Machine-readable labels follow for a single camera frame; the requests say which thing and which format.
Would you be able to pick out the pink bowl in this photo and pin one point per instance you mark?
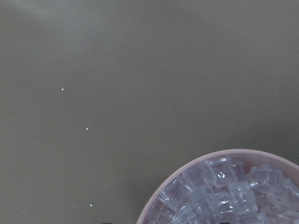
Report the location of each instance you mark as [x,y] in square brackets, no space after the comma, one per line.
[249,157]

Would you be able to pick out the clear ice cubes pile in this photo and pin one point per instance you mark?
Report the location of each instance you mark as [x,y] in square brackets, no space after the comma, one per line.
[223,191]

